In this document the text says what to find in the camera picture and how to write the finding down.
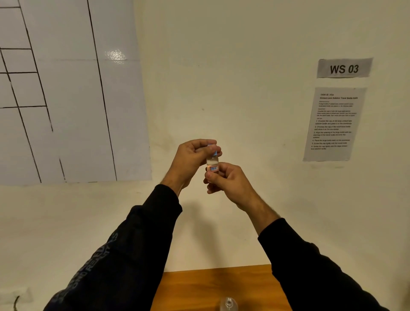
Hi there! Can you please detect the person's right hand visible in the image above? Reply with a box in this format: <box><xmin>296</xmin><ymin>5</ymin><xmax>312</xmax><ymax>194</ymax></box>
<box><xmin>203</xmin><ymin>162</ymin><xmax>257</xmax><ymax>213</ymax></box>

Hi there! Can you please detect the person's left hand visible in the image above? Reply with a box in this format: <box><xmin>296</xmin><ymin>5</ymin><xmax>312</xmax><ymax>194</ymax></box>
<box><xmin>161</xmin><ymin>139</ymin><xmax>222</xmax><ymax>197</ymax></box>

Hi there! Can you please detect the small clear labelled bottle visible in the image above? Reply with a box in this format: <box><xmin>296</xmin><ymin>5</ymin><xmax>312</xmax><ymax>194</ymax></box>
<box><xmin>206</xmin><ymin>154</ymin><xmax>220</xmax><ymax>175</ymax></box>

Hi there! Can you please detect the person's left forearm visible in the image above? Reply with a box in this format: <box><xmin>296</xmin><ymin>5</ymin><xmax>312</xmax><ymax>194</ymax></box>
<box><xmin>43</xmin><ymin>182</ymin><xmax>183</xmax><ymax>311</ymax></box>

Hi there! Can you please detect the person's right forearm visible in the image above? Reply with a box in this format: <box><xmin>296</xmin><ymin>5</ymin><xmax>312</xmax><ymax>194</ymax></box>
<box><xmin>236</xmin><ymin>192</ymin><xmax>390</xmax><ymax>311</ymax></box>

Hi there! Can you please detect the printed instruction sheet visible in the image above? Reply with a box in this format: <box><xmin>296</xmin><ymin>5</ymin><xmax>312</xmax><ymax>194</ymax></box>
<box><xmin>303</xmin><ymin>87</ymin><xmax>368</xmax><ymax>162</ymax></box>

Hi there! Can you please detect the clear plastic bottle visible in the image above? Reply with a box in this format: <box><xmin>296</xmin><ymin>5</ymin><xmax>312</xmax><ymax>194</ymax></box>
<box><xmin>219</xmin><ymin>297</ymin><xmax>239</xmax><ymax>311</ymax></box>

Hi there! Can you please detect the white poster with black lines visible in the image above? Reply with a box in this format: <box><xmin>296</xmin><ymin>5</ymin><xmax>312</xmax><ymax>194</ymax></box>
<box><xmin>0</xmin><ymin>0</ymin><xmax>153</xmax><ymax>186</ymax></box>

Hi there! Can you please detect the grey paper sign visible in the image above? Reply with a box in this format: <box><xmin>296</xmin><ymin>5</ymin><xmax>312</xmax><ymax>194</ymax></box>
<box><xmin>317</xmin><ymin>58</ymin><xmax>374</xmax><ymax>79</ymax></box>

